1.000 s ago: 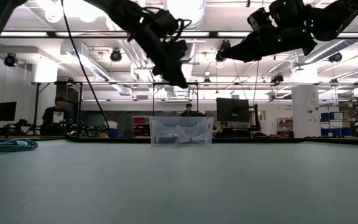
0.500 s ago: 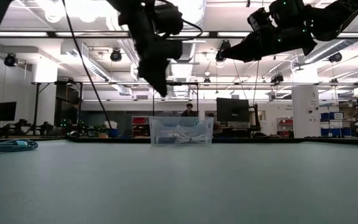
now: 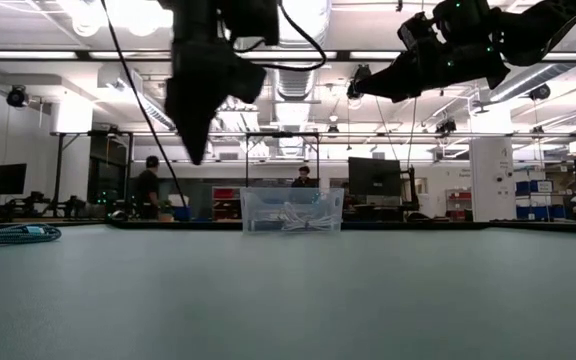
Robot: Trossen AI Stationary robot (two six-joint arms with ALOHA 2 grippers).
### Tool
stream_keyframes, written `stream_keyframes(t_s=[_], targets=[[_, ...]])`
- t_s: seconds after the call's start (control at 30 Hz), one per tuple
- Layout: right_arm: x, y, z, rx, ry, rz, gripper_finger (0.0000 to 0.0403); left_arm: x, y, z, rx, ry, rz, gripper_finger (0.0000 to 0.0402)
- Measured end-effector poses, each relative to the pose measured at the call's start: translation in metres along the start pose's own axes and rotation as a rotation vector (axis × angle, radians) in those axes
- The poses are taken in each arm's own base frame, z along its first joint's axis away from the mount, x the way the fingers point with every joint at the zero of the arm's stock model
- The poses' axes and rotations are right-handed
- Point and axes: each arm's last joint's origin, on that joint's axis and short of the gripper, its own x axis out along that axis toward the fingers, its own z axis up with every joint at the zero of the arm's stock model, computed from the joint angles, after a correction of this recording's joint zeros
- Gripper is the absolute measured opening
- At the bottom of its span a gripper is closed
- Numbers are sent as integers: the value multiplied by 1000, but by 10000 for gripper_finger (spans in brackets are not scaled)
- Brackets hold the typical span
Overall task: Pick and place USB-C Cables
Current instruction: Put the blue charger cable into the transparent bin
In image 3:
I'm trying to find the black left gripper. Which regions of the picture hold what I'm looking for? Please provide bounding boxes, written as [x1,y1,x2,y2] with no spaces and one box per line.
[164,39,235,166]

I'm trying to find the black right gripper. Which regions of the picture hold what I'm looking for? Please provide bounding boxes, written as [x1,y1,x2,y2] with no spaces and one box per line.
[354,33,512,104]

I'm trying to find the white USB-C cable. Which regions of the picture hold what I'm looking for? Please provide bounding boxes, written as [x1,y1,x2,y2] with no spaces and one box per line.
[278,201,338,233]

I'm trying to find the red storage bin shelf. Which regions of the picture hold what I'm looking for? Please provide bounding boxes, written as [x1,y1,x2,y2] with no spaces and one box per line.
[211,186,243,221]

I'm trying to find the standing person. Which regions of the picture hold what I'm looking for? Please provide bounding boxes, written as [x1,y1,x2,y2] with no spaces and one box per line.
[134,155,162,221]

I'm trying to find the clear plastic bin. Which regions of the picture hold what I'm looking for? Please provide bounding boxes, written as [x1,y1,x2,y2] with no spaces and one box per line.
[240,186,346,235]

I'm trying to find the black monitor on stand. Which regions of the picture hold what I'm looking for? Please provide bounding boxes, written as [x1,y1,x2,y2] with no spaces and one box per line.
[347,156,403,198]

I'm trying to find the seated person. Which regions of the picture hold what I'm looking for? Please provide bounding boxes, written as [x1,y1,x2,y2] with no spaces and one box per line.
[290,165,318,190]

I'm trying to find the white square pillar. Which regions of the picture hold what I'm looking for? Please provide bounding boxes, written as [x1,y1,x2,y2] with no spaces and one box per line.
[469,107,517,223]

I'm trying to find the small red bin shelf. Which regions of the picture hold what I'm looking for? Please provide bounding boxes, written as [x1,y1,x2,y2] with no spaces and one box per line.
[445,188,473,222]

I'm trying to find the black background robot station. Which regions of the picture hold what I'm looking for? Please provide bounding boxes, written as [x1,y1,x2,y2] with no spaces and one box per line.
[5,191,90,220]

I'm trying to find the blue storage bins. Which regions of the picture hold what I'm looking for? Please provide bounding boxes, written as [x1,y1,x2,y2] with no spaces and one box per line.
[514,179,576,222]

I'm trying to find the small black monitor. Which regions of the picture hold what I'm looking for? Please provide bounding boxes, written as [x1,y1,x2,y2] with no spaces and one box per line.
[0,163,28,196]

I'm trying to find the black ceiling camera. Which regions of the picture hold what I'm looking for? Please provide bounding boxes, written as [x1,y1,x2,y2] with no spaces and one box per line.
[528,83,553,103]
[6,84,30,109]
[345,63,373,101]
[434,119,459,136]

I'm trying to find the thin black metal frame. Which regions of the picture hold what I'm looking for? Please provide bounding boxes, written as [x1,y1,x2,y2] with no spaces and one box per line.
[244,131,321,189]

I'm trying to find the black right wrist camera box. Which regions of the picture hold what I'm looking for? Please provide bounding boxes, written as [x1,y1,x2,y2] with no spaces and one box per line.
[397,10,442,52]

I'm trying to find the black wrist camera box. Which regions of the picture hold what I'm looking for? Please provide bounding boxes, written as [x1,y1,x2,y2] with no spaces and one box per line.
[226,58,268,105]
[397,10,442,52]

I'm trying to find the thin black hanging cable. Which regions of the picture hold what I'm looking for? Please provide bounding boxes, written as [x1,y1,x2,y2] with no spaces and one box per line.
[99,0,189,209]

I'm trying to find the tall black metal frame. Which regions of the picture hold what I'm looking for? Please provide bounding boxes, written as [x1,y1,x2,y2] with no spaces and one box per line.
[50,130,136,219]

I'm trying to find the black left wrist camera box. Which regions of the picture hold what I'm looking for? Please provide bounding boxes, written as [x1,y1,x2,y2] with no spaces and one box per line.
[226,58,268,105]

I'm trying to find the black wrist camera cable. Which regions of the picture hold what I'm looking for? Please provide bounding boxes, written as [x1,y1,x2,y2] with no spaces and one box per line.
[235,0,328,73]

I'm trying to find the teal braided USB-C cable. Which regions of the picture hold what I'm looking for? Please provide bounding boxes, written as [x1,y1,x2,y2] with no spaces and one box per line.
[0,223,63,249]

